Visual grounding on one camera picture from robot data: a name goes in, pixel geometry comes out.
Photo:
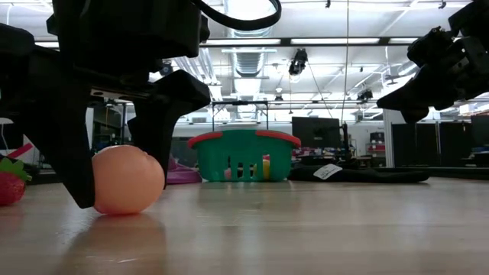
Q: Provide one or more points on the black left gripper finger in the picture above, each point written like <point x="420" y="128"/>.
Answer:
<point x="49" y="107"/>
<point x="168" y="103"/>

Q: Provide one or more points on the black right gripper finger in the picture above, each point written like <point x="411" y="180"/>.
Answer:
<point x="415" y="115"/>
<point x="416" y="93"/>

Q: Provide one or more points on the orange toy peach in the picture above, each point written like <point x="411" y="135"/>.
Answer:
<point x="128" y="179"/>

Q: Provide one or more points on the red toy strawberry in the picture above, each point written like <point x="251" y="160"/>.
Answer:
<point x="9" y="189"/>

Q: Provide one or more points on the black partition panel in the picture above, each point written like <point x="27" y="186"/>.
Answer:
<point x="480" y="133"/>
<point x="414" y="143"/>
<point x="454" y="143"/>

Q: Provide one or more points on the red strip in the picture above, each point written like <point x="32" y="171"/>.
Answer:
<point x="19" y="151"/>

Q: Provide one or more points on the black shelving rack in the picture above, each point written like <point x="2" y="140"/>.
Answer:
<point x="107" y="130"/>

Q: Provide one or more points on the pink cloth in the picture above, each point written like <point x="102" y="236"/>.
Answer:
<point x="183" y="176"/>

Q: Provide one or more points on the green basket with orange rim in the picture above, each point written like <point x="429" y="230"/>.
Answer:
<point x="237" y="149"/>

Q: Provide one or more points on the black monitor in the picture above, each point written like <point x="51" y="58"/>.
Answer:
<point x="316" y="131"/>

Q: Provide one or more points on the black ceiling camera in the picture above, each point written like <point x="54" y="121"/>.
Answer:
<point x="365" y="95"/>
<point x="298" y="62"/>
<point x="167" y="70"/>

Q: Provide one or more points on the black metal frame stand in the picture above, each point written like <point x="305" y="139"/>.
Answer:
<point x="240" y="102"/>

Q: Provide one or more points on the silver ventilation duct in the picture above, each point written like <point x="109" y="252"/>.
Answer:
<point x="250" y="61"/>

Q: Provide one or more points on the black overhead frame bar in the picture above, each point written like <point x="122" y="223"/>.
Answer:
<point x="286" y="41"/>

